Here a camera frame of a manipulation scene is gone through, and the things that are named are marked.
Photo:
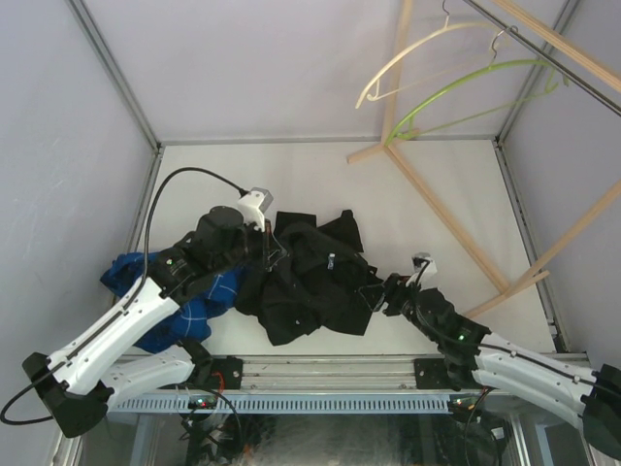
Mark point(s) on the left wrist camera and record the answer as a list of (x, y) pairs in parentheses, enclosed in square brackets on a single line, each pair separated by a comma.
[(253, 207)]

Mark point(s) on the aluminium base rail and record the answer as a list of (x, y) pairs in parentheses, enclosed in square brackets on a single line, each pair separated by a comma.
[(330, 374)]

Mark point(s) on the green hanger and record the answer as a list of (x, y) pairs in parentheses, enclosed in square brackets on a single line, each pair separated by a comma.
[(493, 84)]

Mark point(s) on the cream hanger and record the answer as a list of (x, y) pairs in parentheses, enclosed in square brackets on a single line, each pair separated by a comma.
[(447, 44)]

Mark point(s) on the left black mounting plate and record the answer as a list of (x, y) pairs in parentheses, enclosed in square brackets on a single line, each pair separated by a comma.
[(219, 373)]

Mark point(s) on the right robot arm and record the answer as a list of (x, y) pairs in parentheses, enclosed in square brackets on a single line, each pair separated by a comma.
[(587, 399)]

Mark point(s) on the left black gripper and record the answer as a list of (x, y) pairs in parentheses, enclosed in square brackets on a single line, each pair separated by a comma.
[(270, 250)]

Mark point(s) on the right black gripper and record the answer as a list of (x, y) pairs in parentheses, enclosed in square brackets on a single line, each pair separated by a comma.
[(393, 289)]

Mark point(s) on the black mounting plate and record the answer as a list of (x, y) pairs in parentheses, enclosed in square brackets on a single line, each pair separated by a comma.
[(219, 373), (438, 373)]

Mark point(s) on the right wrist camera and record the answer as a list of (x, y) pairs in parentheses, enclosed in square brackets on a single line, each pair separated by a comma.
[(424, 268)]

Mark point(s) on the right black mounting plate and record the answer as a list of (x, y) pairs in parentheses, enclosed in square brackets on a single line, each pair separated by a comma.
[(438, 373)]

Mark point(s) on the black shirt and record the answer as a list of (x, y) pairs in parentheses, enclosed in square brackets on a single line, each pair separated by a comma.
[(315, 285)]

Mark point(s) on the grey slotted cable duct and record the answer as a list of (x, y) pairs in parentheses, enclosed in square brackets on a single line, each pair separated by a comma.
[(178, 402)]

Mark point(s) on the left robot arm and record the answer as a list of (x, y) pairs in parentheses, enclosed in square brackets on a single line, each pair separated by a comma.
[(81, 382)]

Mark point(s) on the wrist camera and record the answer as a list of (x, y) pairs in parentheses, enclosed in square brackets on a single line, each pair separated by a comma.
[(424, 268), (253, 207)]

